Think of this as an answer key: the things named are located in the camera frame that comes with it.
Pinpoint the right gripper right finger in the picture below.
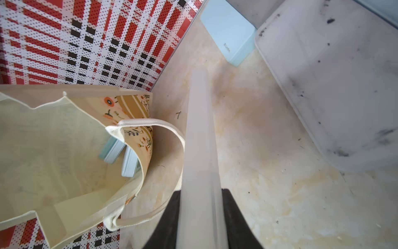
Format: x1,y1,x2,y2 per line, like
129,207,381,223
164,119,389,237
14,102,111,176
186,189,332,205
222,189,263,249

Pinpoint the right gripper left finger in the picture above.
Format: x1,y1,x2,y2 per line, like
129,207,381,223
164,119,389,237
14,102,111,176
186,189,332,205
143,190,180,249

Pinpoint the frosted translucent pencil case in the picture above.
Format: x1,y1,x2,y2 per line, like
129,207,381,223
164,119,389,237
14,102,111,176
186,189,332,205
176,68,229,249

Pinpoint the white grey pencil case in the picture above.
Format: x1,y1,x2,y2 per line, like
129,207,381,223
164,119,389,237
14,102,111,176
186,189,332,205
98,137,126,164

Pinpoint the cream floral canvas bag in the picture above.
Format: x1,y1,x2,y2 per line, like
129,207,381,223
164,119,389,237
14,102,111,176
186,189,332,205
1,85,184,249

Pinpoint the light blue box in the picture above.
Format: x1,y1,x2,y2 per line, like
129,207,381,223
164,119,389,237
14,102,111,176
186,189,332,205
200,0,257,67

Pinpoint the teal lid white pencil case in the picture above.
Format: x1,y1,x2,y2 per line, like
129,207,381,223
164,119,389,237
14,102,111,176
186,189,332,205
121,146,141,177

